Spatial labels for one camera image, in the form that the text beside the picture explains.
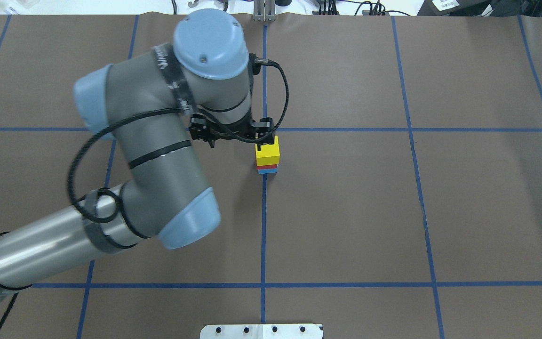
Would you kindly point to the red foam block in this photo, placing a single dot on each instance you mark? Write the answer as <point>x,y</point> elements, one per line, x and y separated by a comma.
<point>266,167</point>

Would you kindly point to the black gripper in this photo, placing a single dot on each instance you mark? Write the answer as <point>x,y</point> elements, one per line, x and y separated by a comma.
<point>199,129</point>

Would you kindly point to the aluminium frame post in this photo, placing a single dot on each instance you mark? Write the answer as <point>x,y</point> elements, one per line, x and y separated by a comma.
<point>264,11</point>

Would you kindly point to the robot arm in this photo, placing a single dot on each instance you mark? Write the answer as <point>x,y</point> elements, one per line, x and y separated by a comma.
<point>198,87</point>

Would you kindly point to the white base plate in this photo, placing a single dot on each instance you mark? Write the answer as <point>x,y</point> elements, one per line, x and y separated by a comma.
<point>263,331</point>

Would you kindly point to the yellow foam block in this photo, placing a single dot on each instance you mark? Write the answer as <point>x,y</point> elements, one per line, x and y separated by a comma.
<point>267,154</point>

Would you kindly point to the blue foam block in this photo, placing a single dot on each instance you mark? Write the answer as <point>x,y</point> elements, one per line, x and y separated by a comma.
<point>268,170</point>

